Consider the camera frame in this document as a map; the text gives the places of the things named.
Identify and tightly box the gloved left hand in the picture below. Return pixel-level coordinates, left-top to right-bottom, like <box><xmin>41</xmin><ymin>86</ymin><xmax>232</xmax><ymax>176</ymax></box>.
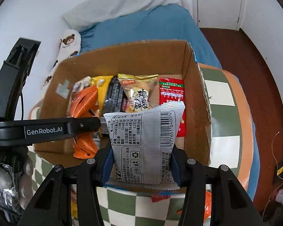
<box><xmin>0</xmin><ymin>156</ymin><xmax>34</xmax><ymax>215</ymax></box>

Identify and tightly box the green white checkered blanket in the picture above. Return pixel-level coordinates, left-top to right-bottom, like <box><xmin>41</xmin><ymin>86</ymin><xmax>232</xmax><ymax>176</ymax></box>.
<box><xmin>28</xmin><ymin>61</ymin><xmax>258</xmax><ymax>225</ymax></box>

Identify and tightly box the white door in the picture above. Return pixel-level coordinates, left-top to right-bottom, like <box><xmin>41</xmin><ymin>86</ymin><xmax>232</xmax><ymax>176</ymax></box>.
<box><xmin>192</xmin><ymin>0</ymin><xmax>246</xmax><ymax>31</ymax></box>

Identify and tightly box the white snack packet in box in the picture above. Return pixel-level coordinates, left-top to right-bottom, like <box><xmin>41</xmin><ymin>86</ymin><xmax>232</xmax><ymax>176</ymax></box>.
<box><xmin>66</xmin><ymin>76</ymin><xmax>91</xmax><ymax>117</ymax></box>

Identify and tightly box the white textured pillow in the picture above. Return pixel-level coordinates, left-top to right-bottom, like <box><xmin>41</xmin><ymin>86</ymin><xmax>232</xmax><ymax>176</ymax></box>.
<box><xmin>62</xmin><ymin>0</ymin><xmax>193</xmax><ymax>31</ymax></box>

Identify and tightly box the red triangular snack packet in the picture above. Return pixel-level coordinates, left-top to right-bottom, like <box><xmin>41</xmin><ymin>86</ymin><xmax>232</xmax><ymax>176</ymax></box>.
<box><xmin>151</xmin><ymin>193</ymin><xmax>171</xmax><ymax>202</ymax></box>

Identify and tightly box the black cable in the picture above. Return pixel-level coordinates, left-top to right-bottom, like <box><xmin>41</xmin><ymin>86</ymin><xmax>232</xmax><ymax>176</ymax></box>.
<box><xmin>20</xmin><ymin>91</ymin><xmax>25</xmax><ymax>121</ymax></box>

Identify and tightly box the orange sunflower seed packet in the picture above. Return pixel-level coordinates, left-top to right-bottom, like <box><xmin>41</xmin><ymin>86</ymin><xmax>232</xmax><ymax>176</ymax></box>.
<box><xmin>69</xmin><ymin>85</ymin><xmax>100</xmax><ymax>160</ymax></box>

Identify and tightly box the yellow egg cookie snack bag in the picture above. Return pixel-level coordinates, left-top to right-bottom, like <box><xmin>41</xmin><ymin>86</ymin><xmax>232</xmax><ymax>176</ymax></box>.
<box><xmin>118</xmin><ymin>73</ymin><xmax>158</xmax><ymax>113</ymax></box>

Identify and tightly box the grey white snack packet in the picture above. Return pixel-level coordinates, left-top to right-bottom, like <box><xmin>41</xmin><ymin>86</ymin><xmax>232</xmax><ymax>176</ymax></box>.
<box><xmin>104</xmin><ymin>102</ymin><xmax>185</xmax><ymax>190</ymax></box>

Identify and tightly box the black red noodle packet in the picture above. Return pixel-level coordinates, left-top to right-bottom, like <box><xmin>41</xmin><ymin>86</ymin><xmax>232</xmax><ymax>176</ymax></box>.
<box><xmin>103</xmin><ymin>76</ymin><xmax>128</xmax><ymax>114</ymax></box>

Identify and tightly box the orange triangular snack packet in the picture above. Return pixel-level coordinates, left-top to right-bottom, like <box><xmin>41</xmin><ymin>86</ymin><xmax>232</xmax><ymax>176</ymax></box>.
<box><xmin>176</xmin><ymin>190</ymin><xmax>213</xmax><ymax>223</ymax></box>

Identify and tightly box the blue bed sheet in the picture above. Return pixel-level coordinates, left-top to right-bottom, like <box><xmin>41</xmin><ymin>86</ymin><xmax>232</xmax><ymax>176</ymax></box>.
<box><xmin>79</xmin><ymin>4</ymin><xmax>260</xmax><ymax>200</ymax></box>

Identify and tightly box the small yellow snack packet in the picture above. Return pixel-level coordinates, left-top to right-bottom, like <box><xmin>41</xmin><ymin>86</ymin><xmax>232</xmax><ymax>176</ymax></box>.
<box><xmin>70</xmin><ymin>199</ymin><xmax>78</xmax><ymax>219</ymax></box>

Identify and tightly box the brown cardboard box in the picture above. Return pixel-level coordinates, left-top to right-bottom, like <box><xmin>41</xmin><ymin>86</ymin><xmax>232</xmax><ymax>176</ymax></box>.
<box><xmin>40</xmin><ymin>40</ymin><xmax>212</xmax><ymax>165</ymax></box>

